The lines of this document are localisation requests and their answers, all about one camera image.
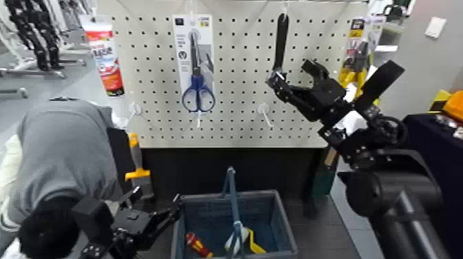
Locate red yellow screwdriver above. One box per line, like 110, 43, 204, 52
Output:
185, 231, 214, 258

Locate hanging carded tool package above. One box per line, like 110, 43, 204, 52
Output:
367, 16, 386, 55

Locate grey blue crate with handle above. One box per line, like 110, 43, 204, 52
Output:
169, 166, 299, 259

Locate white and yellow tool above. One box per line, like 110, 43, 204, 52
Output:
224, 225, 267, 256

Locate white block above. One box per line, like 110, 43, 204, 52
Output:
334, 85, 371, 136

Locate yellow box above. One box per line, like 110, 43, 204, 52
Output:
428, 90, 451, 114

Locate black stand base panel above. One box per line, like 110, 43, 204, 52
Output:
106, 126, 341, 218

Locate black white humanoid robot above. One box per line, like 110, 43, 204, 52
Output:
3, 0, 66, 72

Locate black adjustable wrench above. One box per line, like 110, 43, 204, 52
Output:
265, 13, 290, 90

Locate wooden handle green brush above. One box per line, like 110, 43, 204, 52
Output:
311, 144, 341, 199

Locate orange rounded object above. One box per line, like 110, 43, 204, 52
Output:
442, 90, 463, 123

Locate white wall plate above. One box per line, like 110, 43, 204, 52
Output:
424, 17, 448, 39

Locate blue scissors on white card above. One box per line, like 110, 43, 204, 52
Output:
172, 14, 217, 114

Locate person in grey sweater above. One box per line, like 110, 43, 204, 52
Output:
0, 96, 125, 259

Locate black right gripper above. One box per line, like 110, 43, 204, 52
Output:
265, 59, 354, 124

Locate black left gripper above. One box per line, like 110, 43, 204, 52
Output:
112, 185, 183, 253

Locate white perforated pegboard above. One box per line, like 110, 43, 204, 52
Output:
95, 0, 370, 149

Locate grey metal stand rail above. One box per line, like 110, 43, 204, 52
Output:
0, 66, 68, 81

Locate yellow pliers on card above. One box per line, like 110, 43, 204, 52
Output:
338, 16, 377, 99

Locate white red sealant tube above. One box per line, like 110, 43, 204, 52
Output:
79, 14, 125, 98

